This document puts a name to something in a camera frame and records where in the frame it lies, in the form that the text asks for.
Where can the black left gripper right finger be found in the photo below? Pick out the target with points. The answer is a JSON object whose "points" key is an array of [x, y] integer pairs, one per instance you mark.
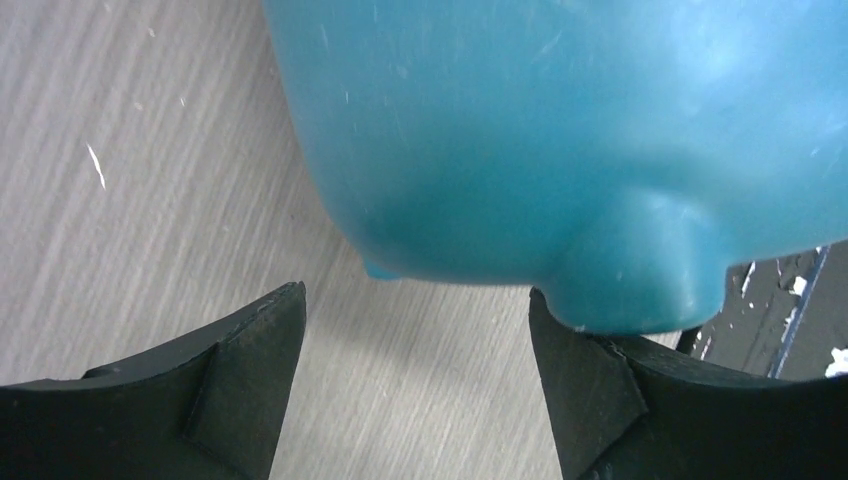
{"points": [[629, 408]]}

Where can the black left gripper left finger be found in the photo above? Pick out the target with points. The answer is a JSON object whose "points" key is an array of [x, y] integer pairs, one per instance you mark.
{"points": [[209, 404]]}

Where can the teal round bucket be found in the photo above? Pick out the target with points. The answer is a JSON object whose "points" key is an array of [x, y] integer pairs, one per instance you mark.
{"points": [[620, 156]]}

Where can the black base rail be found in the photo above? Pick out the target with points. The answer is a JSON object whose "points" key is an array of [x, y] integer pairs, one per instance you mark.
{"points": [[784, 318]]}

